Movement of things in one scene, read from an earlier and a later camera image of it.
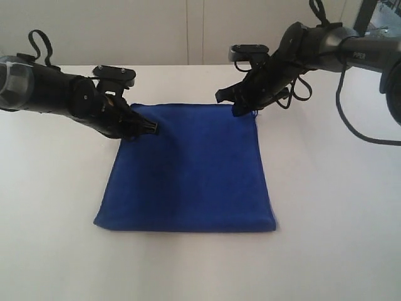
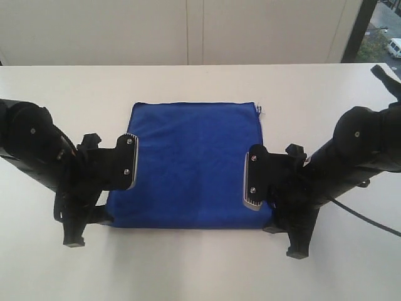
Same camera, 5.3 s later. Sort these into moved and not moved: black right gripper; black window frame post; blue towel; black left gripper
Moved: black left gripper; black right gripper
Not moved: black window frame post; blue towel
